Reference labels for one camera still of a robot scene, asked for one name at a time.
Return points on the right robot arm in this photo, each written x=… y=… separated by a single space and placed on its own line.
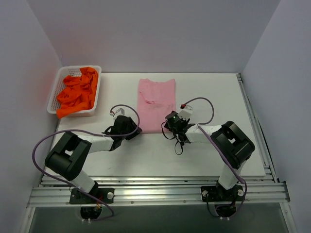
x=232 y=144

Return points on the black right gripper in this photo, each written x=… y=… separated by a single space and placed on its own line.
x=179 y=129

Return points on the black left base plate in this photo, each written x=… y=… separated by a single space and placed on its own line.
x=104 y=194

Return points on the pink t-shirt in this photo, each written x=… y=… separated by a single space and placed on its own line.
x=155 y=101

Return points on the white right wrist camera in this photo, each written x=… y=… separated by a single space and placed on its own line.
x=186 y=112

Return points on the white plastic basket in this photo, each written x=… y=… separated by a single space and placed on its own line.
x=58 y=86

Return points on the aluminium mounting rail frame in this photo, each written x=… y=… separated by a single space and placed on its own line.
x=146 y=170

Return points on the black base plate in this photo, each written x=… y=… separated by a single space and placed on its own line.
x=104 y=194
x=219 y=194

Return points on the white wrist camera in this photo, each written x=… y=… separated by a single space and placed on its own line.
x=186 y=112
x=118 y=112

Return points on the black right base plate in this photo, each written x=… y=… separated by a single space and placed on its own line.
x=219 y=194

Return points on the orange t-shirt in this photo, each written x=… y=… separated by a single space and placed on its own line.
x=79 y=93

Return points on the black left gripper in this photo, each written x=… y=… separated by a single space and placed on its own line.
x=132 y=131

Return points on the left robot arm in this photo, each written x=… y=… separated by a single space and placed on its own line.
x=69 y=154

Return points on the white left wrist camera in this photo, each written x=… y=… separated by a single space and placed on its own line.
x=118 y=112

